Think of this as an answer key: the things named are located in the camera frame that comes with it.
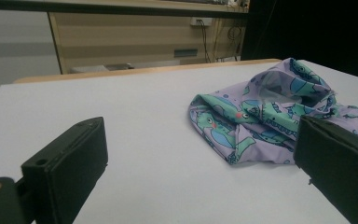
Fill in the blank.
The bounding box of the beige wooden desk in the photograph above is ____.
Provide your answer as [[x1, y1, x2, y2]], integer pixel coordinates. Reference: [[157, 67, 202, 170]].
[[48, 0, 250, 75]]

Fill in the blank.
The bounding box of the purple seahorse print romper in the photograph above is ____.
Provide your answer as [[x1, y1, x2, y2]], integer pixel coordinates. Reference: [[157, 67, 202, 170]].
[[187, 57, 358, 166]]

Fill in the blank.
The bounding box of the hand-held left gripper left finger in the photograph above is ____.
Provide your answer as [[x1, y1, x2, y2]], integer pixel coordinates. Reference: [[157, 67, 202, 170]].
[[21, 117, 109, 224]]

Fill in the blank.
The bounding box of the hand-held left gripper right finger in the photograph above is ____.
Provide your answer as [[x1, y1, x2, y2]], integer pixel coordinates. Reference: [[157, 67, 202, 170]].
[[293, 115, 358, 224]]

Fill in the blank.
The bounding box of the white power strip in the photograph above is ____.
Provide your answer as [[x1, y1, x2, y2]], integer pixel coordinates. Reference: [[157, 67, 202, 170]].
[[189, 17, 213, 27]]

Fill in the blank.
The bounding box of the bundle of desk cables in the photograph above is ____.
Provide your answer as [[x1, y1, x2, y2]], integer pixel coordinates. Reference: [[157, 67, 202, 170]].
[[198, 18, 246, 63]]

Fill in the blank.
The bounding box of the black frame bar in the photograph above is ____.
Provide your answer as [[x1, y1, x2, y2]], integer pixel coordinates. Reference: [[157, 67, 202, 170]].
[[0, 0, 250, 19]]

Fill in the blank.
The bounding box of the grey desk label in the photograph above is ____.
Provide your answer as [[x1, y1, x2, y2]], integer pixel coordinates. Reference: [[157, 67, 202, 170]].
[[173, 49, 199, 59]]

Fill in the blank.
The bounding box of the black curtain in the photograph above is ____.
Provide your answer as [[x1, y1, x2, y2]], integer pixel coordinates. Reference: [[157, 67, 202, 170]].
[[241, 0, 358, 82]]

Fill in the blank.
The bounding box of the white cabinet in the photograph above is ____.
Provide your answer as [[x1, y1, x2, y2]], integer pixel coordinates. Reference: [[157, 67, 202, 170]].
[[0, 8, 62, 111]]

